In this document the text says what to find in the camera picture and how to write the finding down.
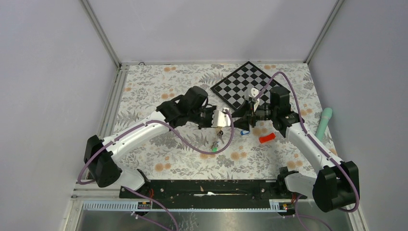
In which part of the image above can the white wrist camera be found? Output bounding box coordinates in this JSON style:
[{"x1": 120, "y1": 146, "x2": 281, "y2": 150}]
[
  {"x1": 212, "y1": 107, "x2": 231, "y2": 128},
  {"x1": 244, "y1": 88, "x2": 260, "y2": 111}
]

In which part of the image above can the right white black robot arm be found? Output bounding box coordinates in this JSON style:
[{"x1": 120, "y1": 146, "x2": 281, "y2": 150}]
[{"x1": 232, "y1": 87, "x2": 360, "y2": 212}]

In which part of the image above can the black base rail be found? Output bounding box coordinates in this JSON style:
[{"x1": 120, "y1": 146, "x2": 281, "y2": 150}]
[{"x1": 119, "y1": 180, "x2": 293, "y2": 208}]

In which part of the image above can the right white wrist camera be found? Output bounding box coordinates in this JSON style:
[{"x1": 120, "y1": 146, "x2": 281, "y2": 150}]
[{"x1": 244, "y1": 88, "x2": 260, "y2": 111}]

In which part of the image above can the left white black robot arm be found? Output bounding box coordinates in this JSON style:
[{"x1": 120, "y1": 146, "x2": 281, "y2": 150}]
[{"x1": 84, "y1": 86, "x2": 230, "y2": 198}]

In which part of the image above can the purple cable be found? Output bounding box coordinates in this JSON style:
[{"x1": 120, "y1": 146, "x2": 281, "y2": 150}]
[
  {"x1": 255, "y1": 71, "x2": 361, "y2": 231},
  {"x1": 76, "y1": 109, "x2": 235, "y2": 231}
]

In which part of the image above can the floral table mat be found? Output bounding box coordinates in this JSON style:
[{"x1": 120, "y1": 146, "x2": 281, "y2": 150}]
[{"x1": 101, "y1": 62, "x2": 346, "y2": 181}]

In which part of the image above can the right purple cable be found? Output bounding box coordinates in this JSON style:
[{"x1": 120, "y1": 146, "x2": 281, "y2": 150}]
[{"x1": 255, "y1": 71, "x2": 361, "y2": 231}]

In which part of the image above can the mint green cylinder handle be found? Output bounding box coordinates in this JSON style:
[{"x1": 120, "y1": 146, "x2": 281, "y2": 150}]
[{"x1": 315, "y1": 108, "x2": 333, "y2": 141}]

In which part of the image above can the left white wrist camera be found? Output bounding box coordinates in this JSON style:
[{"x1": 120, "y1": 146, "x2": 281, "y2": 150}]
[{"x1": 212, "y1": 107, "x2": 231, "y2": 128}]

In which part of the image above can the red plastic block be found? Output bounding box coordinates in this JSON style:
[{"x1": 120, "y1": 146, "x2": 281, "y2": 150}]
[{"x1": 258, "y1": 132, "x2": 276, "y2": 144}]

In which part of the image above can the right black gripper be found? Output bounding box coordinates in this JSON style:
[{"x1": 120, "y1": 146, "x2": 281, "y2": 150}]
[{"x1": 230, "y1": 99, "x2": 277, "y2": 132}]

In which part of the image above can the white slotted cable duct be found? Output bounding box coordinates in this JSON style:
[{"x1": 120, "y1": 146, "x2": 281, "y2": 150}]
[{"x1": 82, "y1": 200, "x2": 288, "y2": 213}]

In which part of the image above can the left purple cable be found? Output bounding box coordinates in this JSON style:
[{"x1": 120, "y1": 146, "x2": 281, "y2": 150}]
[{"x1": 76, "y1": 109, "x2": 235, "y2": 231}]

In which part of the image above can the large grey metal keyring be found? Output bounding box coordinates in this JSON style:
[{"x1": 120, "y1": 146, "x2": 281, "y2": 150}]
[{"x1": 212, "y1": 127, "x2": 223, "y2": 147}]

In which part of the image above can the black white checkerboard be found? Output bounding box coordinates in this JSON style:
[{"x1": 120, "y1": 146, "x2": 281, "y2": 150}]
[{"x1": 210, "y1": 62, "x2": 281, "y2": 110}]

